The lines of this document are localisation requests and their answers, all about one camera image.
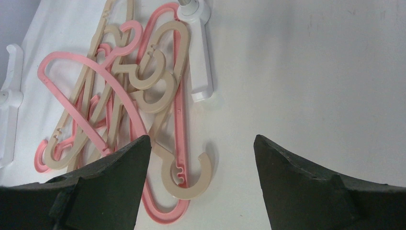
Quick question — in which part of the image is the beige hanger left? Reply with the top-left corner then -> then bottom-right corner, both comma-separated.
43,0 -> 134,171

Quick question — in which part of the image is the white clothes rack frame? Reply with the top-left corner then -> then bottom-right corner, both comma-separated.
0,0 -> 213,167

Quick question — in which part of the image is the pink hanger long bar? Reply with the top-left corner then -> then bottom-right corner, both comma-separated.
34,2 -> 191,225

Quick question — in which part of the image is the beige hanger large hook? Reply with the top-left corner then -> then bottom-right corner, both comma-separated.
126,19 -> 213,201

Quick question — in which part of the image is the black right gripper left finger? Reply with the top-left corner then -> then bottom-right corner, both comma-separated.
0,135 -> 151,230

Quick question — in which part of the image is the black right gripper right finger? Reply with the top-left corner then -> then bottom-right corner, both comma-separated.
253,135 -> 406,230

